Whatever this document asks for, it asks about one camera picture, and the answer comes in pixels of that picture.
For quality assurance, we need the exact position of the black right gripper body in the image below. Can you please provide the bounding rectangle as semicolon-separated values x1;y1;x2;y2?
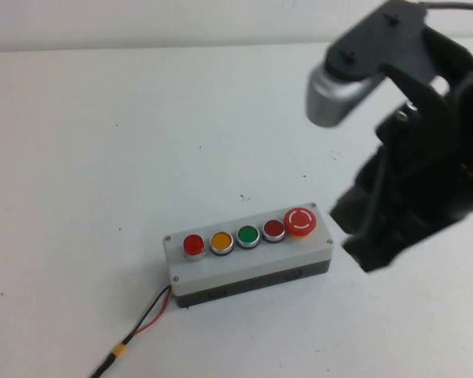
356;78;473;229

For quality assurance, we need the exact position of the red indicator lamp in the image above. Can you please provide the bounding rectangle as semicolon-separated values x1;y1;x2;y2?
182;234;207;262

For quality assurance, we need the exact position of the black sheathed cable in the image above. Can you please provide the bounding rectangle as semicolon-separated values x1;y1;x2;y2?
89;351;118;378

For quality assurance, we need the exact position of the thin black wire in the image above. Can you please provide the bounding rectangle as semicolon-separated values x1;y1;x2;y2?
121;285;172;346

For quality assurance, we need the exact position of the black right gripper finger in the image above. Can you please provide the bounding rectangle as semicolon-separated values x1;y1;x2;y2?
341;218;458;276
330;183;384;242

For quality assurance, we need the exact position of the thin red wire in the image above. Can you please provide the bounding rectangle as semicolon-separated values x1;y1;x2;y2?
122;291;172;347

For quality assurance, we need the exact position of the yellow push button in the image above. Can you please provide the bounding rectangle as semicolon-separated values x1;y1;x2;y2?
209;231;235;257

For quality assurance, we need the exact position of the dark red push button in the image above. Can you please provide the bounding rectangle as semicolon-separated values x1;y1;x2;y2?
261;218;287;243

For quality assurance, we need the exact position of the black camera cable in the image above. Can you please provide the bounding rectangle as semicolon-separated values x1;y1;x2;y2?
417;1;473;12

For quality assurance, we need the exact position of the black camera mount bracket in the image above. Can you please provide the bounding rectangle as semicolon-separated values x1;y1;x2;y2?
324;0;453;119

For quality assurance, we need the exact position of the red emergency stop mushroom button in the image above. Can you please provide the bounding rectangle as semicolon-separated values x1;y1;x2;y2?
283;206;317;239

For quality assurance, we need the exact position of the grey button control box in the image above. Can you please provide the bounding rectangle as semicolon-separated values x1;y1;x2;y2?
162;202;334;310

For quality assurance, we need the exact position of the green push button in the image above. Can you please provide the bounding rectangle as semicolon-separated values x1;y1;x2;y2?
235;224;261;250

